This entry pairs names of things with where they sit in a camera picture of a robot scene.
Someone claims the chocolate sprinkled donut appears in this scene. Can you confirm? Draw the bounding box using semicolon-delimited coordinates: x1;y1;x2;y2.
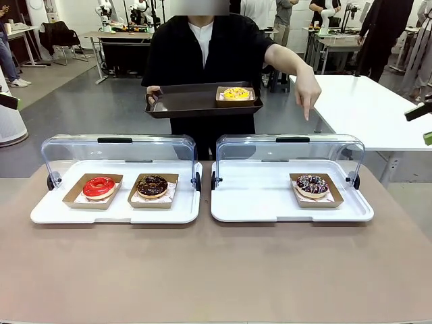
136;174;169;199

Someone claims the black stool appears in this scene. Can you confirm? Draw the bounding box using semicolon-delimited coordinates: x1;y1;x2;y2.
268;69;292;94

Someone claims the yellow frosted donut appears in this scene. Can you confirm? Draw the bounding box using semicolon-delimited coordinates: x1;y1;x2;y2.
215;85;256;109

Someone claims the red frosted donut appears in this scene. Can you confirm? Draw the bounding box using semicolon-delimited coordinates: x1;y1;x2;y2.
62;173;124;210

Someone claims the person's left hand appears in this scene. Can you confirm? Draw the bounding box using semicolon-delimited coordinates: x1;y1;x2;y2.
294;70;323;122

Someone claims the brown top workbench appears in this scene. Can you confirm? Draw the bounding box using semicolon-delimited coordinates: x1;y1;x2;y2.
83;30;155;85

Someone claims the red glazed donut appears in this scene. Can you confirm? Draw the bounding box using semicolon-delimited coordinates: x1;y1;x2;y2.
82;175;117;200

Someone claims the dark sprinkled donut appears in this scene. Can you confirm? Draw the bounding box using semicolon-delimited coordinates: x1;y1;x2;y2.
289;173;344;209

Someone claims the person torso in black shirt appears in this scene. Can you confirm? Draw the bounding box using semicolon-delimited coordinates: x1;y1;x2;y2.
141;13;276;161

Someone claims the black jacket on chair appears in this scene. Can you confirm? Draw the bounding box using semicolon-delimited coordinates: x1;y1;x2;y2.
38;20;82;57

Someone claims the white robot arm green ring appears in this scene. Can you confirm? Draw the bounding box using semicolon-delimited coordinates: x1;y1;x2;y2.
318;0;342;36

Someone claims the yellow sprinkled donut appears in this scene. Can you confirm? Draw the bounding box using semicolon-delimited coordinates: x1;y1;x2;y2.
222;86;252;102

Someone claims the white cylindrical air purifier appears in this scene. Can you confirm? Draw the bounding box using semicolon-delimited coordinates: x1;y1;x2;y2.
0;65;30;148

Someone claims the bystander in beige clothes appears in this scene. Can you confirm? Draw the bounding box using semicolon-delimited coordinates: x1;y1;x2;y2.
403;0;432;99

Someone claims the dark donut with white drizzle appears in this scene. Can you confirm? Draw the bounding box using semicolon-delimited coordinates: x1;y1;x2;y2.
295;173;330;199

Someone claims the bystander in grey clothes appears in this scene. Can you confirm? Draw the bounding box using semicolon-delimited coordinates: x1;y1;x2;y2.
273;0;298;48

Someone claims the chocolate frosted donut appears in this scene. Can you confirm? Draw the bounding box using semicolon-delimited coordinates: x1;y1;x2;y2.
127;173;180;209

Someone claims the black and white background robot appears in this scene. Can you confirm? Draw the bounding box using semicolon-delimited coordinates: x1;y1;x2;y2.
129;0;151;34

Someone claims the bystander in blue jeans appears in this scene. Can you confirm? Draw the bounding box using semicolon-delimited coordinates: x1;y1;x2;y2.
0;3;32;88

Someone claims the white display tray base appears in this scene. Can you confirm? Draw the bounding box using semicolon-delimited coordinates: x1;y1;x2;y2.
30;160;203;225
211;160;375;223

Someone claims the person's left forearm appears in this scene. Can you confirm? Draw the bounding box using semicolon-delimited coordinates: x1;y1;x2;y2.
264;43;315;78

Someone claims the metal frame chair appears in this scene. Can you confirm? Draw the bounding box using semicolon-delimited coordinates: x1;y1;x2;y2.
52;42;90;67

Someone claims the grey background workbench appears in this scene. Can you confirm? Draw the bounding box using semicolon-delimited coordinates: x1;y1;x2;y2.
303;26;404;76

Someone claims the large white table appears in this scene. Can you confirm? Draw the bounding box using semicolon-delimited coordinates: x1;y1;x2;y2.
289;74;432;186

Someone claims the clear lid with black handle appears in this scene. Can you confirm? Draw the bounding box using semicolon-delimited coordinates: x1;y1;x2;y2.
211;134;366;192
40;134;203;192

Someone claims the bystander in black clothes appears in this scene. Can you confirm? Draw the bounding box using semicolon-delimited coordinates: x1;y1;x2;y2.
355;0;414;84

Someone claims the white desk with grey legs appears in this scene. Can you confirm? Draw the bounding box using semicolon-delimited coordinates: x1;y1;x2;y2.
6;25;47;68

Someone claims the person's right hand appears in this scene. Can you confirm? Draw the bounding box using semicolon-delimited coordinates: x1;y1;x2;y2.
146;85;163;106

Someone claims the dark brown serving tray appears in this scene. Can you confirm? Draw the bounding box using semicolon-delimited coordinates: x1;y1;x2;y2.
144;80;265;119

